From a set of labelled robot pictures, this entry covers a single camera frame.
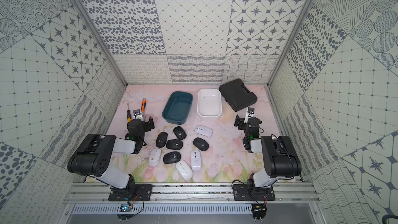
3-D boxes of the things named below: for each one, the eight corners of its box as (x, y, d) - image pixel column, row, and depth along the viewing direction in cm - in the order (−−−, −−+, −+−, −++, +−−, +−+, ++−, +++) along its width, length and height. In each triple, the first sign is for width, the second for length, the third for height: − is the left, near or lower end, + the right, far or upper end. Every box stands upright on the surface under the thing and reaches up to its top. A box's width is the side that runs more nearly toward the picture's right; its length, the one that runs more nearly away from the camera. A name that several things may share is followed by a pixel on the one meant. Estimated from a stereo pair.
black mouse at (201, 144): (191, 144, 92) (191, 142, 90) (196, 137, 95) (196, 135, 93) (205, 153, 89) (205, 151, 86) (210, 145, 92) (210, 143, 89)
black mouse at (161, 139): (155, 147, 90) (154, 146, 89) (158, 133, 96) (158, 131, 94) (165, 147, 90) (165, 146, 89) (168, 133, 96) (167, 131, 94)
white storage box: (196, 120, 103) (196, 115, 98) (197, 91, 120) (197, 86, 115) (222, 120, 103) (223, 115, 98) (220, 91, 120) (221, 86, 115)
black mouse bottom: (163, 164, 85) (162, 162, 83) (165, 153, 89) (164, 151, 86) (180, 164, 85) (179, 162, 83) (181, 153, 89) (180, 151, 86)
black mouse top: (180, 142, 93) (179, 140, 91) (172, 131, 97) (171, 129, 95) (187, 137, 95) (187, 135, 93) (180, 126, 100) (179, 124, 98)
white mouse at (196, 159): (189, 170, 83) (189, 169, 81) (190, 151, 90) (190, 149, 88) (201, 170, 83) (201, 169, 81) (201, 151, 90) (201, 149, 88)
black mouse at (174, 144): (166, 149, 90) (165, 148, 88) (167, 140, 93) (166, 139, 91) (182, 149, 90) (181, 148, 88) (183, 140, 93) (182, 139, 91)
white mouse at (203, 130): (193, 131, 98) (193, 130, 96) (197, 125, 101) (197, 123, 99) (211, 138, 95) (211, 136, 93) (214, 131, 98) (214, 129, 96)
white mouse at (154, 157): (148, 166, 84) (147, 164, 82) (151, 149, 89) (150, 148, 88) (159, 166, 84) (158, 164, 82) (162, 149, 89) (161, 148, 88)
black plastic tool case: (234, 112, 105) (235, 108, 102) (216, 90, 118) (216, 87, 114) (257, 100, 112) (259, 97, 108) (237, 81, 124) (238, 77, 121)
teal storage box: (163, 124, 101) (160, 119, 96) (168, 96, 117) (167, 91, 112) (191, 124, 101) (190, 119, 96) (193, 96, 117) (192, 91, 112)
